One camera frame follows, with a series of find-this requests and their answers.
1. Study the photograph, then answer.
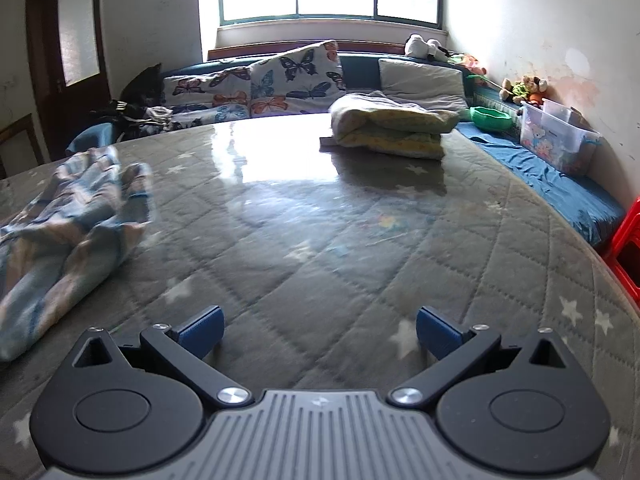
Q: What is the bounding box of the brown wooden door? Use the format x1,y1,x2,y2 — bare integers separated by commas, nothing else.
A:
25,0,113,161

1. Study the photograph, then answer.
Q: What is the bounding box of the pink plush toy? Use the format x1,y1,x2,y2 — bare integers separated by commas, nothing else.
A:
452,52,488,77

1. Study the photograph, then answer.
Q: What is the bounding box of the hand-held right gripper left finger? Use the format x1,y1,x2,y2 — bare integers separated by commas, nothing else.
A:
70,305,253,408

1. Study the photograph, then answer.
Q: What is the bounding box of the large clear plastic storage box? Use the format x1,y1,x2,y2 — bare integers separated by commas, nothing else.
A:
519,101,601,177

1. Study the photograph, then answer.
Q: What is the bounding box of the wooden chair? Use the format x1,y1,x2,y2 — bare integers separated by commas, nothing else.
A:
0,114,46,178

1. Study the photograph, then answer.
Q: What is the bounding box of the blue sheet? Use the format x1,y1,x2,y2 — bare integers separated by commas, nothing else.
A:
452,122,626,248

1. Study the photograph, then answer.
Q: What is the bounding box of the folded pale yellow cloth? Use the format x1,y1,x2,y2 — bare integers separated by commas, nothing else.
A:
330,91,460,161

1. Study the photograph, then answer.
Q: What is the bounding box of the blue pink striped garment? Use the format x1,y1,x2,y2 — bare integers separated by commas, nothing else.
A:
0,147,156,363

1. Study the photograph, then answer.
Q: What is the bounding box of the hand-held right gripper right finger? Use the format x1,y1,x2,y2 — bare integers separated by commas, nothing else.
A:
390,305,573,408

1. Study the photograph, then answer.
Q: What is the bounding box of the blue chair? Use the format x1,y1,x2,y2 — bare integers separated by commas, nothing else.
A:
65,122,121,158

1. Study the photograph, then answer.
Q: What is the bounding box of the brown plush toy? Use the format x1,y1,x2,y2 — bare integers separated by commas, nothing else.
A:
500,75,548,108

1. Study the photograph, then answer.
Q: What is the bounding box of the green plastic basin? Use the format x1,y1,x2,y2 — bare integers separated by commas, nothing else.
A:
469,106,513,132

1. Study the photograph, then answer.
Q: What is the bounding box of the large butterfly print pillow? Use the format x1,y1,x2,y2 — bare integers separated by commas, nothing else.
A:
248,40,347,118

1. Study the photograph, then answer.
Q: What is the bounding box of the white plush toy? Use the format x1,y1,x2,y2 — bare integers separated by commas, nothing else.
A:
404,34,451,61

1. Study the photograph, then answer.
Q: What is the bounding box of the grey pillow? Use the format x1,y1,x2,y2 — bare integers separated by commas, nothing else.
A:
378,58,471,113

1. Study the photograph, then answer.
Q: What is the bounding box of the black bag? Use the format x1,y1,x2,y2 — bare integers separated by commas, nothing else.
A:
90,62,173,141

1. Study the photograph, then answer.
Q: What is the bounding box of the red plastic stool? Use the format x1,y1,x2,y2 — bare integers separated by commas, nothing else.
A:
602,197,640,303

